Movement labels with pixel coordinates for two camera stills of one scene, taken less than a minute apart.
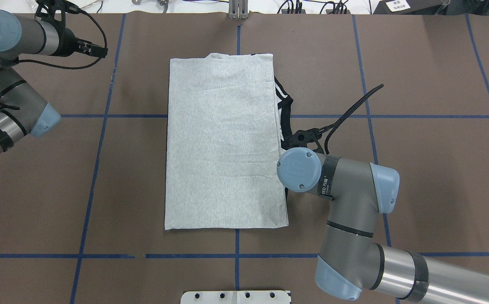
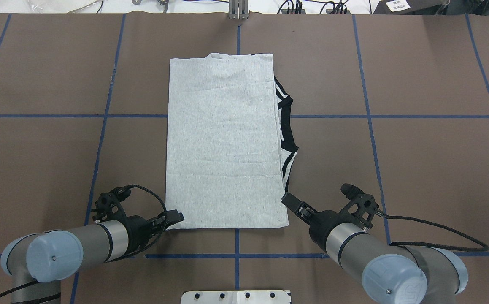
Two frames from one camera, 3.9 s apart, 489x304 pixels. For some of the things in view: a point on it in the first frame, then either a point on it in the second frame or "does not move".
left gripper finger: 85,46 to 166,221
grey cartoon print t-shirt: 226,113 does not move
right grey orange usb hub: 329,11 does not move
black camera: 45,10 to 107,206
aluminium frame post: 238,9 does not move
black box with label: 409,7 does not move
